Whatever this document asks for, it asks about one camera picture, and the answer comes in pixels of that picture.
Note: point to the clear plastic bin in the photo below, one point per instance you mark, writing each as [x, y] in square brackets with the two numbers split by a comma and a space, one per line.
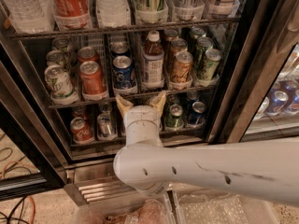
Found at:
[116, 210]
[195, 205]

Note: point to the fridge left glass door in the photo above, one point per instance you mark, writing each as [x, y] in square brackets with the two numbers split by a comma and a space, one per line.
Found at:
[24, 121]

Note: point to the bottom silver can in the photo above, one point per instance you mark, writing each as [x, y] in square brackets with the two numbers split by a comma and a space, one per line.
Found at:
[105, 125]

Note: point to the bottom green can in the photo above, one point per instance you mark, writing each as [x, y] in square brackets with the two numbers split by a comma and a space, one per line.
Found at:
[174, 117]

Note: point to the rear orange gold can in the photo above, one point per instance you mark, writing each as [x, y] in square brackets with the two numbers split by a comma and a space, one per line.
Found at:
[169, 36]

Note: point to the blue pepsi can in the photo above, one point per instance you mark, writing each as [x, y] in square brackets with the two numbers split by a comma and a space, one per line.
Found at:
[120, 49]
[123, 73]

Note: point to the orange gold can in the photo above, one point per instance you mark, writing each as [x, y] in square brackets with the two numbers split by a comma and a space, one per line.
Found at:
[169, 36]
[181, 67]
[176, 46]

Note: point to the wire fridge shelf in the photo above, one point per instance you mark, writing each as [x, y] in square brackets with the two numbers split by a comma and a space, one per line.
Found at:
[147, 93]
[123, 29]

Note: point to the rear red soda can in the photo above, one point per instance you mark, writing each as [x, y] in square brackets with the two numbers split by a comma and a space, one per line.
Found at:
[86, 54]

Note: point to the fridge glass door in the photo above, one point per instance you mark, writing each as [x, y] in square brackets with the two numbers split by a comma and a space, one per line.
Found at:
[266, 37]
[24, 121]

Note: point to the front blue Pepsi can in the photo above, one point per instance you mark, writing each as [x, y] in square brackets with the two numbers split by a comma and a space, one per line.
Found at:
[123, 73]

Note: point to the steel fridge bottom grille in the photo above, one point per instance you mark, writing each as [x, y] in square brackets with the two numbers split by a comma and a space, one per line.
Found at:
[94, 181]

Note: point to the right clear plastic bin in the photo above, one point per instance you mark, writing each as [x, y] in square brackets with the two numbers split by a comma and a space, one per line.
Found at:
[195, 205]

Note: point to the tea bottle with white cap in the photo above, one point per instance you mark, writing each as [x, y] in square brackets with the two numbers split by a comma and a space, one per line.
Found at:
[153, 60]

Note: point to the left clear plastic bin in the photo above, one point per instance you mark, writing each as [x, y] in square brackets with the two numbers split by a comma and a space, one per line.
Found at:
[116, 210]

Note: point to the bottom red soda can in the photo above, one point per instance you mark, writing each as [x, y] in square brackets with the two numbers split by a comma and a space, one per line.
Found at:
[81, 130]

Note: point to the bottom blue can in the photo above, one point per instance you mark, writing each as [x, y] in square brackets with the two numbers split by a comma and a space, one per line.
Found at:
[196, 113]

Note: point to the front red soda can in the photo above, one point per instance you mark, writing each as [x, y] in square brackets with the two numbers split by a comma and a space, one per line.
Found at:
[92, 78]

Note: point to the rear blue Pepsi can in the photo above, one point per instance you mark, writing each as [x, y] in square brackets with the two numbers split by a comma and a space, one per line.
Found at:
[120, 49]

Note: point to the rear green can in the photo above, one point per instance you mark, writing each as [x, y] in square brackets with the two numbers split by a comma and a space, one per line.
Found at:
[195, 33]

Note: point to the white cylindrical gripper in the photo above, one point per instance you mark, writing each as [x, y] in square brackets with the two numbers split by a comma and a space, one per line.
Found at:
[140, 113]

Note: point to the rear white 7up can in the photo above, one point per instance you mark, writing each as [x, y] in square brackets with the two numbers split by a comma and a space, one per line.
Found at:
[66, 46]

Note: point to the front orange gold can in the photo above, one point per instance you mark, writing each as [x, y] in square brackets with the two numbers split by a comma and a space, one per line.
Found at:
[181, 67]

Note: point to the upper wire fridge shelf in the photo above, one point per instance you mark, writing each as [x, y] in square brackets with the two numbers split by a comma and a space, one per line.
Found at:
[123, 29]

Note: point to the red Coca-Cola bottle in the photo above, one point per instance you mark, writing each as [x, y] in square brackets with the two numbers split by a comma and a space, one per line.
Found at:
[72, 14]

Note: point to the tall green striped can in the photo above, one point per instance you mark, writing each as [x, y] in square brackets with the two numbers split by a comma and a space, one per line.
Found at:
[149, 11]

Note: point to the middle orange gold can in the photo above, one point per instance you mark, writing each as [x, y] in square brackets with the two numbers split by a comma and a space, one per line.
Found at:
[176, 46]

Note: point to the clear water bottle top left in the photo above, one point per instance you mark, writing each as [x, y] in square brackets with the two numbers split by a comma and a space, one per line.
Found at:
[31, 16]

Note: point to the middle white 7up can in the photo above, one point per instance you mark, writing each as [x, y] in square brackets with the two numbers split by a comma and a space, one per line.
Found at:
[56, 57]

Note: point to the red soda can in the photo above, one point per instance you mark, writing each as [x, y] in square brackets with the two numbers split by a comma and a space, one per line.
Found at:
[92, 78]
[81, 130]
[86, 54]

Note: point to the middle wire fridge shelf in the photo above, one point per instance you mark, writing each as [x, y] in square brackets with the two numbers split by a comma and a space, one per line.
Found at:
[147, 93]

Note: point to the tall silver striped can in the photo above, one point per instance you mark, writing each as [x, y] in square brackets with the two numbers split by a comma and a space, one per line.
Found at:
[188, 10]

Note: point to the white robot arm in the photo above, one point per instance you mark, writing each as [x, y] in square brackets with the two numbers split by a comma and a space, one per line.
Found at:
[266, 170]

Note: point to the fridge right glass door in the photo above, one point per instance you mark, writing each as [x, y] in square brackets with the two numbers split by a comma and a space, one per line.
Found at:
[266, 37]

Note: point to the front white green 7up can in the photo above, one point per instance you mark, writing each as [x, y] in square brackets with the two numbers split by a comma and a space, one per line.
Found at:
[59, 82]

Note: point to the middle green can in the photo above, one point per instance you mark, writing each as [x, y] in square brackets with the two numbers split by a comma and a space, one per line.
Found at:
[202, 45]

